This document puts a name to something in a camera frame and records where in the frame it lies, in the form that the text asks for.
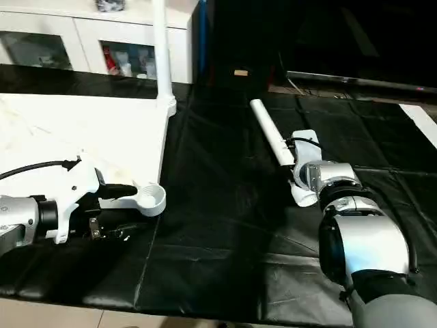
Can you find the white plastic table top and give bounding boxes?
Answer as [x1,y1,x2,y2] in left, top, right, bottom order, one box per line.
[0,92,177,218]

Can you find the black work mat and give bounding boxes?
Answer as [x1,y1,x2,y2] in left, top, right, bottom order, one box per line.
[0,63,437,327]

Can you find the long black bar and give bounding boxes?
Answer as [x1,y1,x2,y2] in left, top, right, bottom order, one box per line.
[285,70,437,94]

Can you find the small white jar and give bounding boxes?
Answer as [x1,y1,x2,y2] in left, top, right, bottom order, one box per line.
[140,60,156,79]

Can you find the small red bottle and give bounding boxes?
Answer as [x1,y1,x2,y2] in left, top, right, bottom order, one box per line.
[104,48,119,76]

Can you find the white board strip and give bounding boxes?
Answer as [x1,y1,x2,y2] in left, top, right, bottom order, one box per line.
[399,104,437,150]

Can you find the large black cabinet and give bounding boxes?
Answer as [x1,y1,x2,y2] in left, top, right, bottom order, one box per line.
[198,0,437,90]

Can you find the white glass-door cabinet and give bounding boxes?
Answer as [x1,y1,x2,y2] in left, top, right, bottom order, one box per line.
[0,0,200,84]

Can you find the small grey metal object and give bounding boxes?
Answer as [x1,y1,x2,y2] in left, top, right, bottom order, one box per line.
[96,0,128,13]

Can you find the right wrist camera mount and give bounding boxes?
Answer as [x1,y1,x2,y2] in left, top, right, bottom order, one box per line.
[291,130,321,165]

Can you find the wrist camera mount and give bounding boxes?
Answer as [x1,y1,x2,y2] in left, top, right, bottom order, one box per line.
[44,159,109,244]
[291,130,321,165]

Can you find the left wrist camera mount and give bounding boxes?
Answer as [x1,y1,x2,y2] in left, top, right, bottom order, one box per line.
[44,159,109,244]

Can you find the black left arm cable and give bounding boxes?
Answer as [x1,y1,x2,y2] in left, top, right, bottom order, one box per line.
[0,159,83,182]

